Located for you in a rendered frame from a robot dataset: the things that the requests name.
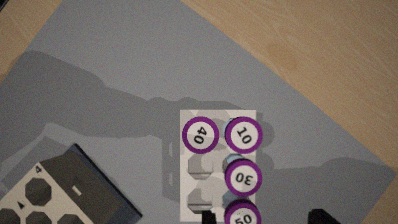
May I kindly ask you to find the grey bench mat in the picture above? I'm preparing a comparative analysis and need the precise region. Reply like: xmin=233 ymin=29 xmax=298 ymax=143
xmin=0 ymin=0 xmax=397 ymax=224

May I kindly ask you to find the white tube rack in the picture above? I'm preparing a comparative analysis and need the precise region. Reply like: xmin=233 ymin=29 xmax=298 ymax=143
xmin=180 ymin=110 xmax=256 ymax=222

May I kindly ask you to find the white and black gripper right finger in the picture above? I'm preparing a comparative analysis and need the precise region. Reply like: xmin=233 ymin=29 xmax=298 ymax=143
xmin=308 ymin=209 xmax=341 ymax=224

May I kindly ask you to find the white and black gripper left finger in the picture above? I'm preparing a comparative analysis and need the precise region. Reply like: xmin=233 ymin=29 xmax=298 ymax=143
xmin=202 ymin=210 xmax=217 ymax=224

